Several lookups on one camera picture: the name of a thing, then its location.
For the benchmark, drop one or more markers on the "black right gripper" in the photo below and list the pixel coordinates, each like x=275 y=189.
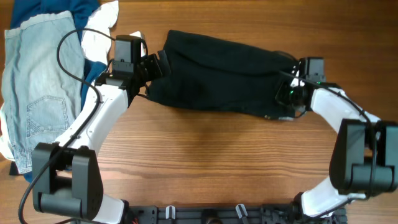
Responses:
x=285 y=88

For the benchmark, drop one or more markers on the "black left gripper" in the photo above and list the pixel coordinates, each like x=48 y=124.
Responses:
x=157 y=71

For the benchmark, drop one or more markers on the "black shorts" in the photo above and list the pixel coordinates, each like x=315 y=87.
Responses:
x=219 y=75

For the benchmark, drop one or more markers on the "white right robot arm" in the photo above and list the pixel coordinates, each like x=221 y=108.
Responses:
x=364 y=159

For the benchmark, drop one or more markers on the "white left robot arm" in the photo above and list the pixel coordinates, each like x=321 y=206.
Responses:
x=67 y=179

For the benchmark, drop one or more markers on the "white garment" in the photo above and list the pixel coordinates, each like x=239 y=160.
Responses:
x=86 y=14

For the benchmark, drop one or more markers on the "light blue denim shorts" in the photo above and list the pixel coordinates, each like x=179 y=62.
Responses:
x=40 y=85

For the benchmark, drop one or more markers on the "dark blue garment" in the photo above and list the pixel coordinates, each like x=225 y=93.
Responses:
x=53 y=50

